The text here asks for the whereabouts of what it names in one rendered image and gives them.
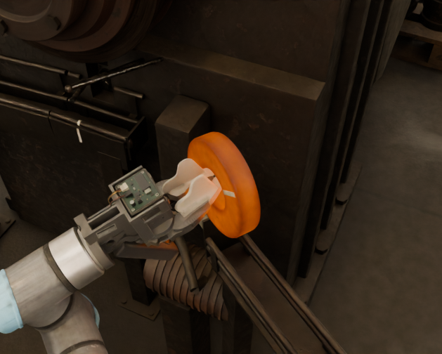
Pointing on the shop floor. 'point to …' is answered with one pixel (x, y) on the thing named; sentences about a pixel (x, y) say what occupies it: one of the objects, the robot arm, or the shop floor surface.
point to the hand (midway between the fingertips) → (221, 177)
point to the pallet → (430, 34)
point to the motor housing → (186, 301)
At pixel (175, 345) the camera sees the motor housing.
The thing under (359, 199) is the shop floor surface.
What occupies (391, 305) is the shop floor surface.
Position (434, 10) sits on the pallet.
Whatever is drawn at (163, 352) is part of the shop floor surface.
